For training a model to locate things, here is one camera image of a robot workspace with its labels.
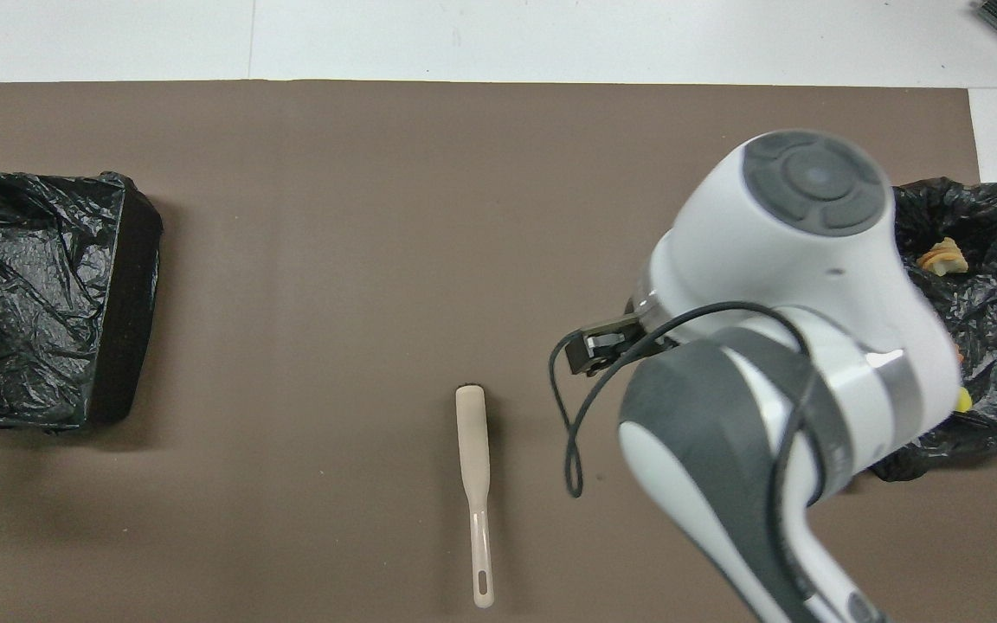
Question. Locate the small yellow sponge piece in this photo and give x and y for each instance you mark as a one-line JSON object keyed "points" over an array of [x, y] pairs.
{"points": [[964, 401]]}

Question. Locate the brown table mat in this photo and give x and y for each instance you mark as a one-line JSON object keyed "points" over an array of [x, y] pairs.
{"points": [[291, 216]]}

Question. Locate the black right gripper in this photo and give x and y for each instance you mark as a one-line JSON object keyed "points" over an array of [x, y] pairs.
{"points": [[642, 318]]}

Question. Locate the beige hand brush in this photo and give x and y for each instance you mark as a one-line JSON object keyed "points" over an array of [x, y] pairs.
{"points": [[472, 450]]}

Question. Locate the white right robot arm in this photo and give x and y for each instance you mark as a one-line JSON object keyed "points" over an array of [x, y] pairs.
{"points": [[767, 303]]}

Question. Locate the black bag-lined bin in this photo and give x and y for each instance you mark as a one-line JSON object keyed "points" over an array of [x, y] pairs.
{"points": [[992, 346], [31, 285]]}

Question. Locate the small striped croissant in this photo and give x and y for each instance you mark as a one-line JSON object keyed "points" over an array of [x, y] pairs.
{"points": [[942, 257]]}

